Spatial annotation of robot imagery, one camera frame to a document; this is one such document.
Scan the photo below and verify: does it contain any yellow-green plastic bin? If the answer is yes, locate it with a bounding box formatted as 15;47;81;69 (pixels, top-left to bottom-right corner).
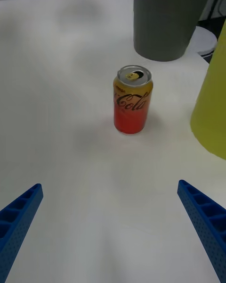
190;18;226;160

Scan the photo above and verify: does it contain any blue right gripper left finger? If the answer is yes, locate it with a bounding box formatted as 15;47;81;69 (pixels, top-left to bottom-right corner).
0;183;44;283

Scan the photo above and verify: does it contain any grey plastic bin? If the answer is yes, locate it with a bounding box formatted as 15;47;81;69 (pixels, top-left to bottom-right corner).
133;0;219;62

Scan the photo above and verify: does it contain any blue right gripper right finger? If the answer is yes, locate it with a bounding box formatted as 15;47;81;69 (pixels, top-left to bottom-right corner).
177;179;226;283

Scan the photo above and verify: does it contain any orange red drink can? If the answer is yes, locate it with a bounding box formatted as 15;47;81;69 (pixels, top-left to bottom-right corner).
113;65;153;135

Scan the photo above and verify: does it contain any white round disc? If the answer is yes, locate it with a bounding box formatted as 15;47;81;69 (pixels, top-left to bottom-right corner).
185;25;218;65

